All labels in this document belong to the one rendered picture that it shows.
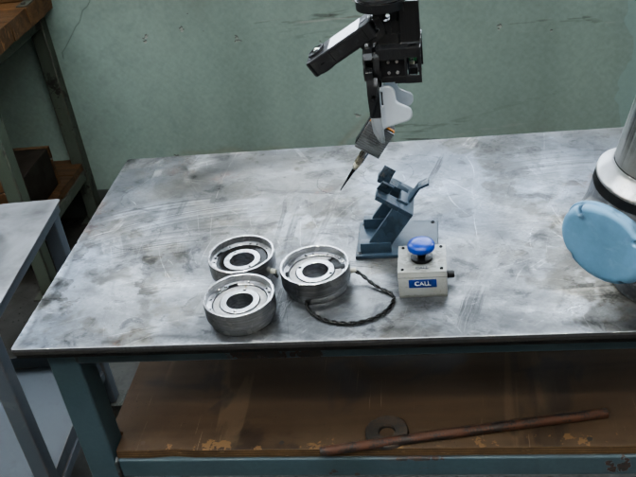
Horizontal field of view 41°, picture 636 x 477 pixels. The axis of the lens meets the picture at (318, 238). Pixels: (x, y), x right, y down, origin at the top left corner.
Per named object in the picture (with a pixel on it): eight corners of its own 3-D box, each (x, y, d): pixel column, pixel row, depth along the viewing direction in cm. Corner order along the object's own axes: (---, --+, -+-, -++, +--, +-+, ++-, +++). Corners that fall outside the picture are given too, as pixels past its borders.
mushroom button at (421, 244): (409, 277, 124) (406, 249, 122) (409, 262, 128) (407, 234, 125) (436, 276, 124) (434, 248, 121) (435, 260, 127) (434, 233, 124)
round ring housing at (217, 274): (199, 286, 133) (193, 265, 131) (236, 251, 141) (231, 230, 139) (255, 300, 129) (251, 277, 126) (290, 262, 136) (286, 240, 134)
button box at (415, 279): (399, 298, 124) (397, 271, 122) (400, 270, 130) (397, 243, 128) (455, 296, 123) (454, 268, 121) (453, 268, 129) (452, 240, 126)
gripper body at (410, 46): (422, 88, 119) (416, 2, 112) (361, 92, 120) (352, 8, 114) (423, 66, 125) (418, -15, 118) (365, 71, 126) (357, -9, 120)
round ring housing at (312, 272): (285, 311, 125) (281, 289, 123) (281, 272, 134) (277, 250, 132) (356, 301, 125) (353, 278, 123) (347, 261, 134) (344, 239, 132)
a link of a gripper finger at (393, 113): (414, 148, 123) (410, 85, 119) (373, 150, 124) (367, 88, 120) (415, 140, 126) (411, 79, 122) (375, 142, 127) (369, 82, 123)
